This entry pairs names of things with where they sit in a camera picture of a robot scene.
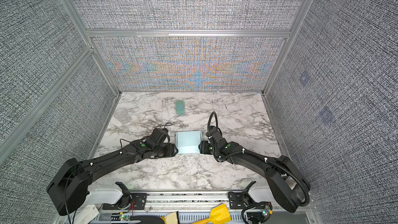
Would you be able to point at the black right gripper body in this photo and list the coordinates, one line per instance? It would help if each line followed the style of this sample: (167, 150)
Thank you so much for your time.
(207, 149)

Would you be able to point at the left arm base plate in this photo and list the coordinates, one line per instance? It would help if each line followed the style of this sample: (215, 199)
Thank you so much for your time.
(136, 201)

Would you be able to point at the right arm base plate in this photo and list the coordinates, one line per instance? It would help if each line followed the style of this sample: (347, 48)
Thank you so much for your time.
(240, 200)

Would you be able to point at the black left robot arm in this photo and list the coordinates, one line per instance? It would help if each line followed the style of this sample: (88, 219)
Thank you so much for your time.
(69, 187)

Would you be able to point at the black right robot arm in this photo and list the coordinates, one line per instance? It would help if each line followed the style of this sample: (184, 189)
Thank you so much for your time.
(288, 185)

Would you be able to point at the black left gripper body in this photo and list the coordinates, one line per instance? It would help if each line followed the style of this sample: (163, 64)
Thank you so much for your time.
(165, 151)

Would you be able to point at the aluminium front rail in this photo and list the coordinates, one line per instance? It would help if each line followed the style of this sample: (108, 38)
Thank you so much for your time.
(113, 193)

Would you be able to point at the light blue paper box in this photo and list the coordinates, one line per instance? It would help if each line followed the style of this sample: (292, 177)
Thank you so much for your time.
(188, 141)

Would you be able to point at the clear plastic cup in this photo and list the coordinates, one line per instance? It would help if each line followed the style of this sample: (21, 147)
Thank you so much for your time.
(122, 115)

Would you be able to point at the white cloth strip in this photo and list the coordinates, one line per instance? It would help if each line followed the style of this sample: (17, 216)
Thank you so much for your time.
(86, 214)

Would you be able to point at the yellow plastic scoop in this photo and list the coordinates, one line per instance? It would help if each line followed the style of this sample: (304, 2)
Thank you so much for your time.
(218, 215)

